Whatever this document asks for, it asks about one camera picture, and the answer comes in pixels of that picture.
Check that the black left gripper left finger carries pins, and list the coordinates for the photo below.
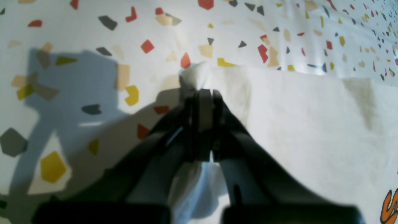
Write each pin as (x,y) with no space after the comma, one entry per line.
(137,188)

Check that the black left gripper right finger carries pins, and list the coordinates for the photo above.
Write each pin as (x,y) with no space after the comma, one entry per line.
(261,191)

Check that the white printed T-shirt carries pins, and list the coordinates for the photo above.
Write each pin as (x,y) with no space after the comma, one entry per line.
(337,136)

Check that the terrazzo pattern tablecloth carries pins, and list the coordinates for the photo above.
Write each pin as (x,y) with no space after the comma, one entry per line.
(84,81)

